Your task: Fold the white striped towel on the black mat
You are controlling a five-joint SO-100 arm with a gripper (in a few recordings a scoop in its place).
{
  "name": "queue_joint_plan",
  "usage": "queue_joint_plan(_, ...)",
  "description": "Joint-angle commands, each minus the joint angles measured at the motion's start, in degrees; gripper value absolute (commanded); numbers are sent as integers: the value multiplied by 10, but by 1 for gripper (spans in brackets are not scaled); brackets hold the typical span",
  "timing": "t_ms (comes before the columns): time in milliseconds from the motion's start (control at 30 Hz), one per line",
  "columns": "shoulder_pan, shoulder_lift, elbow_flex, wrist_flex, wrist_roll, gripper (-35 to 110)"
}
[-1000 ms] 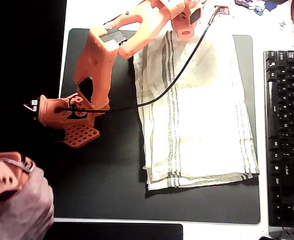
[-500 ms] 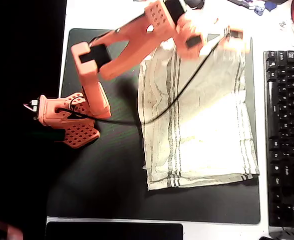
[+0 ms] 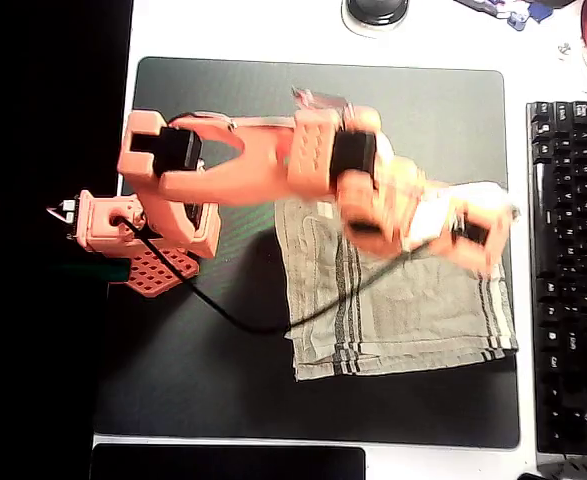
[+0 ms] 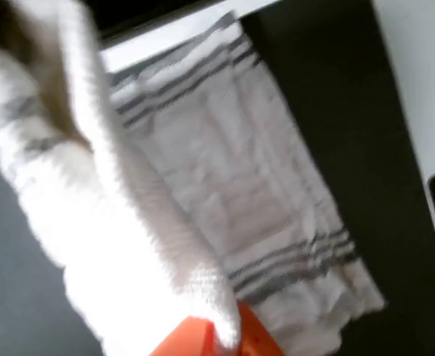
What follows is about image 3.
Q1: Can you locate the dark blue cloth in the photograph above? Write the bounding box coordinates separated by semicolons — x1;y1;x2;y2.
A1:
527;0;574;24

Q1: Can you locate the white purple packet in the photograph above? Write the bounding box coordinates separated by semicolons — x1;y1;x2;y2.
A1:
454;0;510;21

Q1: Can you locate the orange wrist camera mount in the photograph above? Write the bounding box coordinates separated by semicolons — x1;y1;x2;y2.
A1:
432;197;517;276

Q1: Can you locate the black tablet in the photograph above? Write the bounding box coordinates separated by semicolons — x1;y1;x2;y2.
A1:
89;442;367;480

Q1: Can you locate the black desk mat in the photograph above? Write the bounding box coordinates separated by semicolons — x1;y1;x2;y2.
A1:
95;56;521;450

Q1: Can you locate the orange perforated base plate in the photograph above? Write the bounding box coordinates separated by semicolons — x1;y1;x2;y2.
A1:
108;244;200;300

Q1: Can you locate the black camera cable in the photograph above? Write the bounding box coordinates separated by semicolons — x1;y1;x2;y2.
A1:
114;214;467;336

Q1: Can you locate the white striped towel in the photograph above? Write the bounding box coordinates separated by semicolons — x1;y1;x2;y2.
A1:
274;181;521;383

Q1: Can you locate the black keyboard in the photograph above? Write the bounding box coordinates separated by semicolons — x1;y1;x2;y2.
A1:
525;99;587;457

